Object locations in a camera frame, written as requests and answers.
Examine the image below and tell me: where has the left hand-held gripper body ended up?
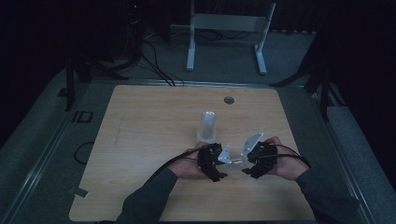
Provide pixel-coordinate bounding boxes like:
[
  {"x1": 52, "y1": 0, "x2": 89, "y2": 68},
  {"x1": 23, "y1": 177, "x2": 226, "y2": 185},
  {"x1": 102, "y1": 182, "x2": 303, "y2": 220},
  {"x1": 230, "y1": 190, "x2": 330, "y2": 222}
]
[{"x1": 197, "y1": 143, "x2": 233, "y2": 182}]

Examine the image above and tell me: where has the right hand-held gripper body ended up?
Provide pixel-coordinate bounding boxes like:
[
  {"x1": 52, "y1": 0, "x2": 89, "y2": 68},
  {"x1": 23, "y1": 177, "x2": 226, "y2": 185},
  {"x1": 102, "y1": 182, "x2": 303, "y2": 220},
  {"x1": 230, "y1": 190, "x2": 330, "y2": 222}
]
[{"x1": 241, "y1": 133, "x2": 278, "y2": 180}]

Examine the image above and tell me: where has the clear disposable cup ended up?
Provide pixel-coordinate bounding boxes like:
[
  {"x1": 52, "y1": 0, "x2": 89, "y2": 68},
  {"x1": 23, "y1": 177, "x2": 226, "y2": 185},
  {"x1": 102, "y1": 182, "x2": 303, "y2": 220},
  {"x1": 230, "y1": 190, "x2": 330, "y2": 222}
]
[{"x1": 229, "y1": 155, "x2": 248, "y2": 171}]

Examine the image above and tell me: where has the stack of clear plastic cups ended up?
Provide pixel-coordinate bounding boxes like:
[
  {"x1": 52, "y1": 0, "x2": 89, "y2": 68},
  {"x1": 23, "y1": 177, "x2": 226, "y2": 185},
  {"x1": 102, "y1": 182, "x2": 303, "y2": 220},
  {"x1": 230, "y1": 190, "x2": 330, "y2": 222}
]
[{"x1": 196, "y1": 110, "x2": 219, "y2": 145}]

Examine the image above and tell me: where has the person's left hand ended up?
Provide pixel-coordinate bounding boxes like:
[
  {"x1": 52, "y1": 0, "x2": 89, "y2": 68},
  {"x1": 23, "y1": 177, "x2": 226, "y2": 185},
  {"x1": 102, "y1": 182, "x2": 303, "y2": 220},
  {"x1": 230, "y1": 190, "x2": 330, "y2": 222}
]
[{"x1": 167, "y1": 141, "x2": 209, "y2": 180}]

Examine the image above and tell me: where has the person's right hand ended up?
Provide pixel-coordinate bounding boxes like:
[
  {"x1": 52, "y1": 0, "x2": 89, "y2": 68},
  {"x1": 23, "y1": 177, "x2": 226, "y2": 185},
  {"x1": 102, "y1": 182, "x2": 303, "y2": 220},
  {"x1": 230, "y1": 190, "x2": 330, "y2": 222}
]
[{"x1": 264, "y1": 135, "x2": 311, "y2": 182}]

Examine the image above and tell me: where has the black metal stand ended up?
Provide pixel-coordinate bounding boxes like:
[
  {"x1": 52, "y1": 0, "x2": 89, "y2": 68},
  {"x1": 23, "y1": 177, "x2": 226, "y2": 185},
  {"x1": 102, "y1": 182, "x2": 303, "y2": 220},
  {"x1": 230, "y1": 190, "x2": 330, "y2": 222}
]
[
  {"x1": 269, "y1": 62, "x2": 347, "y2": 122},
  {"x1": 64, "y1": 50, "x2": 129, "y2": 112}
]

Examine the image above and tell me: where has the grey tape piece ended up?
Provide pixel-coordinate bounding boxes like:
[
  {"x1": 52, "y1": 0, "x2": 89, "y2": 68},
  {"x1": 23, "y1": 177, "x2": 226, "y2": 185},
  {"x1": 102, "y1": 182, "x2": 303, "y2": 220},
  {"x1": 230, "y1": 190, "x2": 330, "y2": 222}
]
[{"x1": 68, "y1": 186, "x2": 90, "y2": 199}]

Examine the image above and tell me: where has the white metal stand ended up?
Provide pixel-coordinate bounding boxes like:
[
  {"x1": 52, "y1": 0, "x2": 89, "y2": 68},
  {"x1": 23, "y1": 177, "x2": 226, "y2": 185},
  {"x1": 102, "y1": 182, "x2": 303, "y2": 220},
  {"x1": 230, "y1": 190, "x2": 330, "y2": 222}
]
[{"x1": 186, "y1": 0, "x2": 277, "y2": 77}]

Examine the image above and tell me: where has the dark equipment rack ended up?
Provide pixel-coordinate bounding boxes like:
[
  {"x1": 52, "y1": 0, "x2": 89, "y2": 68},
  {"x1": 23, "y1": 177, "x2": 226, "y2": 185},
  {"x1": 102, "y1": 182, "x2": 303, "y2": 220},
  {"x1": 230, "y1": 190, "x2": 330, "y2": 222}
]
[{"x1": 120, "y1": 0, "x2": 145, "y2": 64}]

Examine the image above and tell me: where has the right hand-held gripper cable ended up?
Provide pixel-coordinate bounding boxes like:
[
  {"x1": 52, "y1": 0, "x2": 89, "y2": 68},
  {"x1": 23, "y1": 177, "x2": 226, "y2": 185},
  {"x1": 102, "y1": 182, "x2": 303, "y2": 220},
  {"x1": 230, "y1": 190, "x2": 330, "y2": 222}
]
[{"x1": 263, "y1": 143, "x2": 312, "y2": 169}]

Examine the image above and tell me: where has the hand-held gripper cable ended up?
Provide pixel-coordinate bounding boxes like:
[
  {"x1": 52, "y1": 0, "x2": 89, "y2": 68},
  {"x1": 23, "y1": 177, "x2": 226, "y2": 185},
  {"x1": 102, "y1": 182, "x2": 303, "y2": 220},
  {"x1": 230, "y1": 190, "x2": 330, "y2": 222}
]
[
  {"x1": 263, "y1": 143, "x2": 312, "y2": 169},
  {"x1": 146, "y1": 146, "x2": 204, "y2": 185}
]

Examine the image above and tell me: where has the left hand-held gripper cable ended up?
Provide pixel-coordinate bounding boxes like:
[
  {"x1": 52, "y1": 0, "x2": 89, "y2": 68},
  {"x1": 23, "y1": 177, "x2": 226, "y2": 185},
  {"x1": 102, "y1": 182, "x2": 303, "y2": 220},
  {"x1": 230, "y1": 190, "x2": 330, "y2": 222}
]
[{"x1": 146, "y1": 146, "x2": 204, "y2": 185}]

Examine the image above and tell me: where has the looped black floor cable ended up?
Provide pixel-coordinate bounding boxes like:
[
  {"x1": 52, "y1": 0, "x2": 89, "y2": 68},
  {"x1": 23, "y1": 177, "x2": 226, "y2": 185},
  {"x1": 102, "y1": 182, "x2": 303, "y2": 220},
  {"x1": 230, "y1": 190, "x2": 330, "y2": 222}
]
[{"x1": 73, "y1": 141, "x2": 95, "y2": 166}]

